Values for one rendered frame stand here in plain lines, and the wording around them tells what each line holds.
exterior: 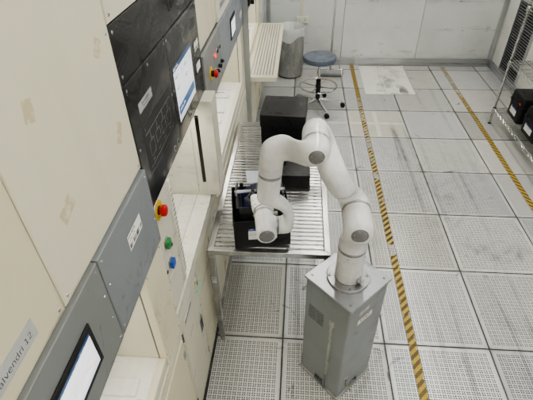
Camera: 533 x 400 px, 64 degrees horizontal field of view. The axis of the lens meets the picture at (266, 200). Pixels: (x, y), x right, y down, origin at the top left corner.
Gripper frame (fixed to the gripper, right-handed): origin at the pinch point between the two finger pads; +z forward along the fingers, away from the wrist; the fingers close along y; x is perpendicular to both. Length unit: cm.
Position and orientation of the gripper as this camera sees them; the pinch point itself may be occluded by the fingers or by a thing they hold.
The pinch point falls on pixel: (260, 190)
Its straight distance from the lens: 196.3
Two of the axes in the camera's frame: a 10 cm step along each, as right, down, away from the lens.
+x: -0.3, -7.8, -6.2
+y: 10.0, -0.8, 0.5
